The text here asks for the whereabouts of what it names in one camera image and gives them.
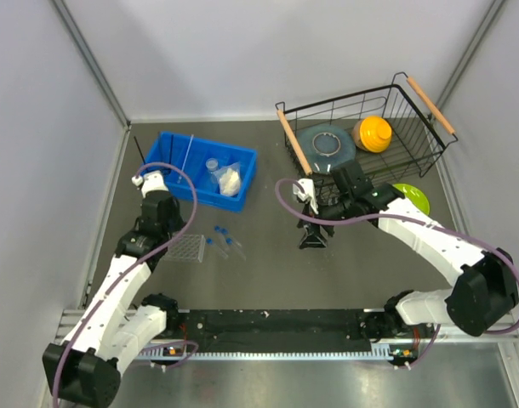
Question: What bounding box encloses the clear bag of white powder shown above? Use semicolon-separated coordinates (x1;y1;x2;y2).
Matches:
214;161;242;197

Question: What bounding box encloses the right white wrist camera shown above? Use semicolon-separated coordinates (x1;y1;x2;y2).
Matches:
293;178;318;214

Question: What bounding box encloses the blue-capped test tube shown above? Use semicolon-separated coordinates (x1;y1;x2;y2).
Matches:
214;225;242;251
221;228;237;242
206;238;229;259
225;237;247;260

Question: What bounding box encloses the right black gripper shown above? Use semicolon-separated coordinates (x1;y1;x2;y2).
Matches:
298;192;355;249

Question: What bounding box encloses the blue plastic divided bin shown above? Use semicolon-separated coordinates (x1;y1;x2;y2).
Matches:
145;132;258;213

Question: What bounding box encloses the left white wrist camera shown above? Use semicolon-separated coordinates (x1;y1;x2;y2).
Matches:
131;170;168;198

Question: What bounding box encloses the lime green plate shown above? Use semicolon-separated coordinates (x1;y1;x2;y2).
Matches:
393;183;431;215

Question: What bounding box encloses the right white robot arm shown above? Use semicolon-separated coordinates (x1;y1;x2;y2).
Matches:
293;161;519;337

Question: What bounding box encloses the glass bulb tube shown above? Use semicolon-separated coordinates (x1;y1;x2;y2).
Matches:
177;134;195;184

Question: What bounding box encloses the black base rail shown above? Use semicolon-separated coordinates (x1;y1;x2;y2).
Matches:
59;308;519;362

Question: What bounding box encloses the blue-grey ceramic plate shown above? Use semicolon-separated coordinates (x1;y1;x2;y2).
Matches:
297;124;356;174

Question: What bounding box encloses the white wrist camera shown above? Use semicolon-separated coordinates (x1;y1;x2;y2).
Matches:
131;170;168;198
293;178;318;214

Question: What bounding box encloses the clear plastic well plate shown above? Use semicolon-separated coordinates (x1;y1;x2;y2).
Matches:
162;235;206;263

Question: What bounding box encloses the black wire basket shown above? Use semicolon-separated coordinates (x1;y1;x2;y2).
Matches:
275;71;458;204

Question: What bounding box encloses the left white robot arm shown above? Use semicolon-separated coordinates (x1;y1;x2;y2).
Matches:
42;187;186;407

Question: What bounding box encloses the orange ribbed bowl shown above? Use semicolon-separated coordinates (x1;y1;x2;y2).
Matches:
351;116;392;153

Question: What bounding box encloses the black wire ring stand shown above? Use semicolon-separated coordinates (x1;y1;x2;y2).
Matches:
133;132;175;176

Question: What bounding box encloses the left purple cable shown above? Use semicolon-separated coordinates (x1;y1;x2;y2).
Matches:
50;163;200;407

